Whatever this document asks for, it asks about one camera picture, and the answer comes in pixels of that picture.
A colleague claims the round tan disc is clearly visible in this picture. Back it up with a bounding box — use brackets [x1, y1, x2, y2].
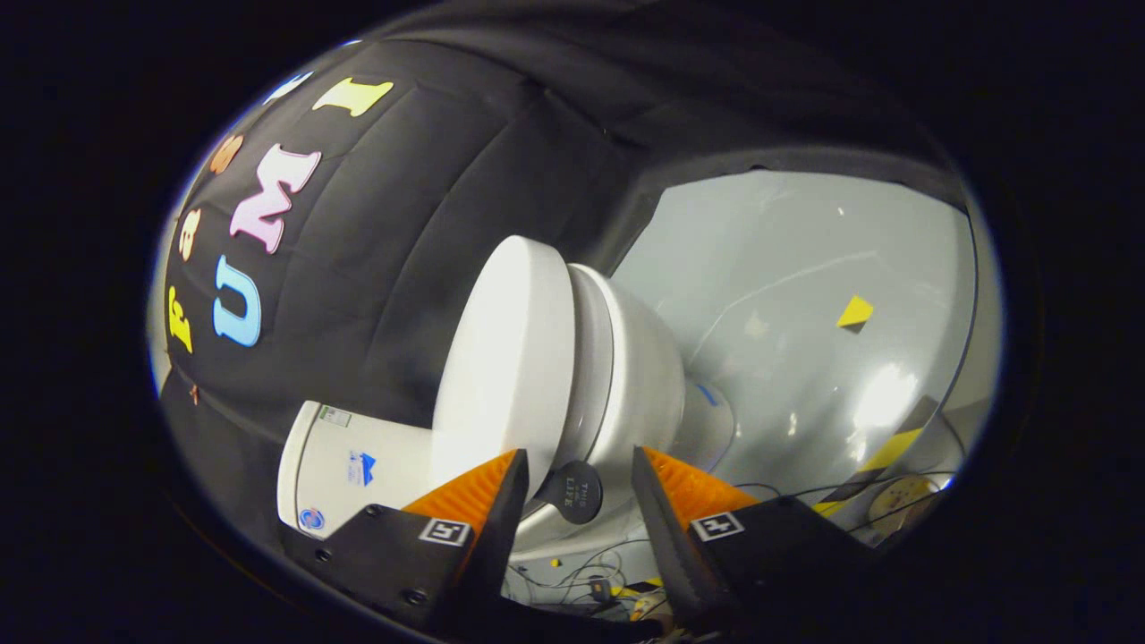
[869, 476, 940, 525]

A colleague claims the thin black cable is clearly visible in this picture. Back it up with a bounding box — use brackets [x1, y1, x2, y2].
[734, 470, 960, 530]

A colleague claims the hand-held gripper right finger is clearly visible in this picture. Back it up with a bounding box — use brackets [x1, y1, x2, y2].
[632, 446, 875, 632]

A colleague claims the yellow black striped tape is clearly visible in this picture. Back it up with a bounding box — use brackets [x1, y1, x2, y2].
[812, 428, 924, 518]

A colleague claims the black backdrop cloth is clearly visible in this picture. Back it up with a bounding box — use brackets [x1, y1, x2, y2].
[159, 9, 976, 547]

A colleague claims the yellow square floor tag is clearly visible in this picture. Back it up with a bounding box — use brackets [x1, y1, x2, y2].
[836, 295, 875, 335]

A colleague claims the white toilet lid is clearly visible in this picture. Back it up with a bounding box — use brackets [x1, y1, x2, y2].
[432, 235, 605, 527]

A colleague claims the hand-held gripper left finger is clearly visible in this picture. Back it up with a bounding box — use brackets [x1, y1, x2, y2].
[277, 449, 530, 640]

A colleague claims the white toilet seat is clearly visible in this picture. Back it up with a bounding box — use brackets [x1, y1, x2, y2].
[565, 264, 620, 470]

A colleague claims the white toilet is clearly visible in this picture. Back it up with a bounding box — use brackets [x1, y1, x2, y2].
[277, 266, 736, 560]

